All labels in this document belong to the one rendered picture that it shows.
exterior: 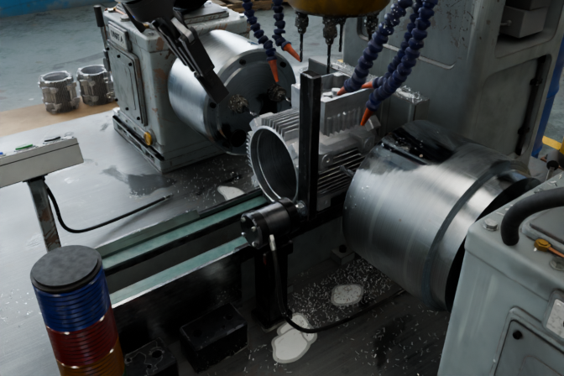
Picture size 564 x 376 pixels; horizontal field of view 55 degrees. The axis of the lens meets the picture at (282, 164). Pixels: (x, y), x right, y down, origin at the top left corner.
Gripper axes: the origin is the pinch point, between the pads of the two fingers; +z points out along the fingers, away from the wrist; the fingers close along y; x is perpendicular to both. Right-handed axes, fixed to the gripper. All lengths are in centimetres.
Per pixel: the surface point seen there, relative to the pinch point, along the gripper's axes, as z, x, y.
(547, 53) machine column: 33, -55, -24
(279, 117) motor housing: 11.9, -5.4, -5.0
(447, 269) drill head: 14.6, -0.1, -46.4
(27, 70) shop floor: 122, 26, 369
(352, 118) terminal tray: 19.5, -15.6, -11.1
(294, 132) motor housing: 12.8, -4.8, -9.5
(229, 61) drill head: 9.5, -9.6, 15.5
